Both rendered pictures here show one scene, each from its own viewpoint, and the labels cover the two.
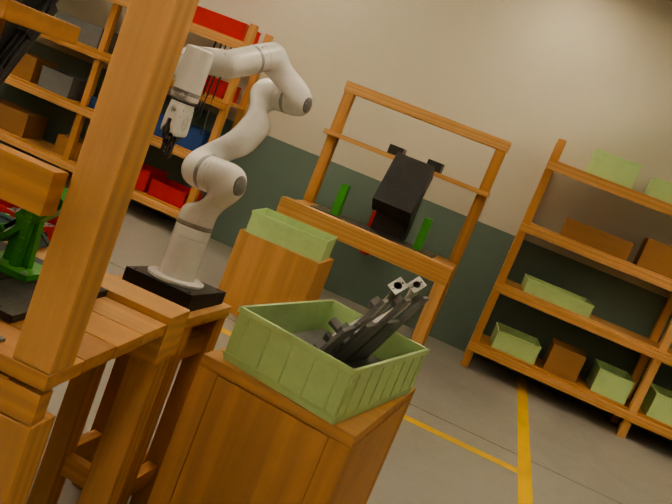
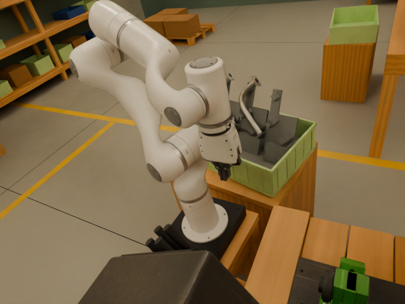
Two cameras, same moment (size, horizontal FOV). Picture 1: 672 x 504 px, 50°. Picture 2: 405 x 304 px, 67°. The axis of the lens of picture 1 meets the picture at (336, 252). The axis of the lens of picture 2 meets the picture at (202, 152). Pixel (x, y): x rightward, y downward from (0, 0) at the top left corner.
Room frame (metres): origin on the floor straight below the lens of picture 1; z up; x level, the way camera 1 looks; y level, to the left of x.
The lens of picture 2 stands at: (1.89, 1.16, 1.86)
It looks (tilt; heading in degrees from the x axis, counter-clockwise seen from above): 37 degrees down; 295
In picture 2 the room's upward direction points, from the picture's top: 13 degrees counter-clockwise
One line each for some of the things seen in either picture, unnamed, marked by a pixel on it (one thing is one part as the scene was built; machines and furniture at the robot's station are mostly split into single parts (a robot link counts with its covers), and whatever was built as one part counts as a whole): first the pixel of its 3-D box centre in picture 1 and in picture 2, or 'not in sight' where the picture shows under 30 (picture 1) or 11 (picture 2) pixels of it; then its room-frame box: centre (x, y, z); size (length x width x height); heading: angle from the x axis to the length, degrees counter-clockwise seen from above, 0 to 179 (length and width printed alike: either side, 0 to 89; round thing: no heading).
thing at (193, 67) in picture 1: (193, 69); (207, 90); (2.11, 0.58, 1.55); 0.09 x 0.08 x 0.13; 64
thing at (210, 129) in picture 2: (184, 96); (215, 120); (2.11, 0.58, 1.47); 0.09 x 0.08 x 0.03; 172
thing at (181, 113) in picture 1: (178, 116); (218, 140); (2.11, 0.58, 1.41); 0.10 x 0.07 x 0.11; 172
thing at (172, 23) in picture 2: not in sight; (177, 26); (4.47, -4.62, 0.22); 1.20 x 0.81 x 0.44; 163
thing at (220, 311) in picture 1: (168, 297); (208, 233); (2.28, 0.46, 0.83); 0.32 x 0.32 x 0.04; 75
